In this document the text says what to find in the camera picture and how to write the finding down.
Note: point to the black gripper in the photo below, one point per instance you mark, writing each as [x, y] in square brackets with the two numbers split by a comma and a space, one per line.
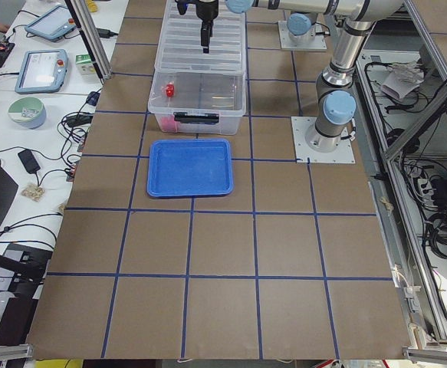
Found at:
[206, 9]

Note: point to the clear plastic box lid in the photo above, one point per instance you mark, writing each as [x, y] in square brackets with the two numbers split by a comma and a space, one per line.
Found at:
[180, 50]

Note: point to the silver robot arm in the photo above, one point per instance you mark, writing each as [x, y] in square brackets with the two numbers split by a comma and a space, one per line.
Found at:
[336, 105]
[361, 15]

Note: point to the red block in box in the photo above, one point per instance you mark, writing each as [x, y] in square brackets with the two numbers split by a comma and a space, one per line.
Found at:
[170, 90]

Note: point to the clear plastic storage box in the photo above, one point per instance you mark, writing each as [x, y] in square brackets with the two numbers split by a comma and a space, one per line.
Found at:
[203, 103]

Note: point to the green white carton box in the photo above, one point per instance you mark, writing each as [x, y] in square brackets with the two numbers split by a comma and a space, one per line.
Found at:
[84, 64]

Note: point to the blue plastic tray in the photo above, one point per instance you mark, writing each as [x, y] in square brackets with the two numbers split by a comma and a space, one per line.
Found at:
[192, 167]

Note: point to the far teach pendant tablet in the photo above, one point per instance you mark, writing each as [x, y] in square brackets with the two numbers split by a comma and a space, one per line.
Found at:
[52, 25]

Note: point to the teach pendant tablet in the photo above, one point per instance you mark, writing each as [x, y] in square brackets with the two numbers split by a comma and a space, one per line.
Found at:
[52, 25]
[42, 72]

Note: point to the near teach pendant tablet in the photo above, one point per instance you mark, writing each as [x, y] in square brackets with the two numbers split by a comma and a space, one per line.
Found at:
[42, 72]

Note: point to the green white bowl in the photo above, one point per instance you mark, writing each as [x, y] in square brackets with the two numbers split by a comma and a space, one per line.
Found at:
[28, 112]

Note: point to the black power adapter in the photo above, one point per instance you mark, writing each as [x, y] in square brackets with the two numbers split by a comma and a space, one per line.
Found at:
[28, 161]

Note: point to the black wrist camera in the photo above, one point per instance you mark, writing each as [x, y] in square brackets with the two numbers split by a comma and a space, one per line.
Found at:
[182, 6]

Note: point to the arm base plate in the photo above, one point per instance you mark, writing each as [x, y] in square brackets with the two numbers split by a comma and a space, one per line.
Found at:
[311, 147]
[313, 40]

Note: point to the aluminium frame post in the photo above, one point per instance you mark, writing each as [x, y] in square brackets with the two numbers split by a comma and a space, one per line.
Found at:
[90, 37]

